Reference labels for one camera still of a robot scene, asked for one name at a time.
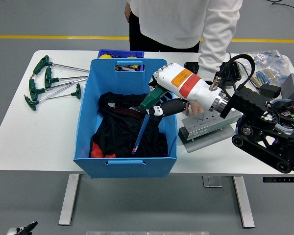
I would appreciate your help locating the black cloth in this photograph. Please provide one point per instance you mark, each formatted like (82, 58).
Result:
(117, 132)

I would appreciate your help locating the white table leg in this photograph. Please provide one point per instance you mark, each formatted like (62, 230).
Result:
(68, 200)
(243, 203)

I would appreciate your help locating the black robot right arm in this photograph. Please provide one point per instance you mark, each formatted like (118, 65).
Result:
(254, 102)

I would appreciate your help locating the person's right hand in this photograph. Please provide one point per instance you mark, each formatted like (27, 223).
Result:
(127, 12)

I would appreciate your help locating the clear bag of resistors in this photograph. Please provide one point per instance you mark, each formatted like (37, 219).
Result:
(269, 61)

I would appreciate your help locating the grey green wrench stand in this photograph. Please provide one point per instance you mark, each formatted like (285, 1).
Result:
(205, 133)

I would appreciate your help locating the black table control panel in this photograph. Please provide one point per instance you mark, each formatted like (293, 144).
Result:
(281, 179)

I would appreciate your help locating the large light blue plastic bin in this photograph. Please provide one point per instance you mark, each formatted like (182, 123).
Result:
(127, 170)

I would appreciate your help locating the person's left forearm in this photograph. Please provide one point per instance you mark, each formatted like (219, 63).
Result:
(213, 56)

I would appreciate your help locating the person's left hand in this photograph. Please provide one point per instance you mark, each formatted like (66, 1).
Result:
(194, 109)

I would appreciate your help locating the red cloth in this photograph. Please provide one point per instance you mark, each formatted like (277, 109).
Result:
(96, 151)

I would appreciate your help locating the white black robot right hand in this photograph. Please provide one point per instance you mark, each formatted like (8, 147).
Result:
(186, 84)

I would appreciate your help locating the person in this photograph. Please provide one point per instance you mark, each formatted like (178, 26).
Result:
(171, 22)

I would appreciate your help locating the grey box with display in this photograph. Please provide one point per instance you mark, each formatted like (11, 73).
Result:
(292, 85)

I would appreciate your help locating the black power adapter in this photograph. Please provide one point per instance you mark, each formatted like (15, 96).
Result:
(269, 90)

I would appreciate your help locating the black plastic tray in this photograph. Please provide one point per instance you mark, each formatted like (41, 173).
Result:
(231, 71)

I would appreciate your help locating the grey metal table bracket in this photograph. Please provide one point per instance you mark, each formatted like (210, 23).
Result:
(212, 181)

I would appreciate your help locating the small dark blue bin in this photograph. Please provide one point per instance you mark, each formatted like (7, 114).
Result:
(122, 52)

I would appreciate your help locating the light blue bowl of components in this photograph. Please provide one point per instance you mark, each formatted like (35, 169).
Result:
(292, 107)

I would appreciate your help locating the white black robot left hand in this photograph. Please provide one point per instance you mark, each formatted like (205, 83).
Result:
(27, 228)

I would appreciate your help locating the yellow round object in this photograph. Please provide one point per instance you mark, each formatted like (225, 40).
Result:
(131, 57)
(105, 56)

